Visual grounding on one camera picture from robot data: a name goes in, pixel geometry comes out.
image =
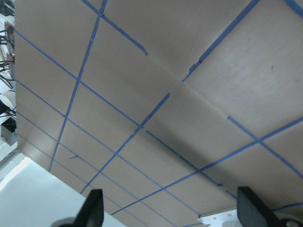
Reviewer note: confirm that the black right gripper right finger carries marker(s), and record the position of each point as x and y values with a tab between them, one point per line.
253	212

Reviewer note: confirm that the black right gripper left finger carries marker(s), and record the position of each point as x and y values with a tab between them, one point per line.
91	213

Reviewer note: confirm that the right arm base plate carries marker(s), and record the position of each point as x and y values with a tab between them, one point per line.
220	218

